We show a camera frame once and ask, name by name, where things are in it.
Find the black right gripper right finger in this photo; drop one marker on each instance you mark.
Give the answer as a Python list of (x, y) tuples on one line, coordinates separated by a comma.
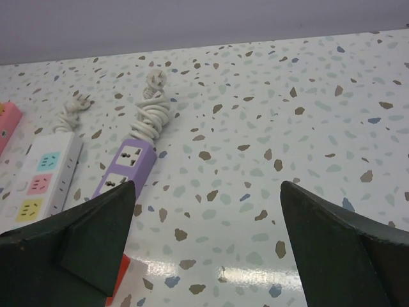
[(343, 258)]

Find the white multicolour power strip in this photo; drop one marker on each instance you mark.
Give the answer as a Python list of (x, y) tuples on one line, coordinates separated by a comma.
[(43, 182)]

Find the red cube plug adapter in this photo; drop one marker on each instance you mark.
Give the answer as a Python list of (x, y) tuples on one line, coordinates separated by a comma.
[(125, 262)]

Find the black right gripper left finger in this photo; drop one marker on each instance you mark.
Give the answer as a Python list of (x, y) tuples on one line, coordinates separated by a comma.
[(70, 259)]

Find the pink triangular power strip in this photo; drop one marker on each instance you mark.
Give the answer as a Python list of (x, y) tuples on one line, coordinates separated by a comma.
[(10, 118)]

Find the purple power strip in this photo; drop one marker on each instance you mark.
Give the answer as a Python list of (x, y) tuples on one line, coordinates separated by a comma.
[(133, 162)]

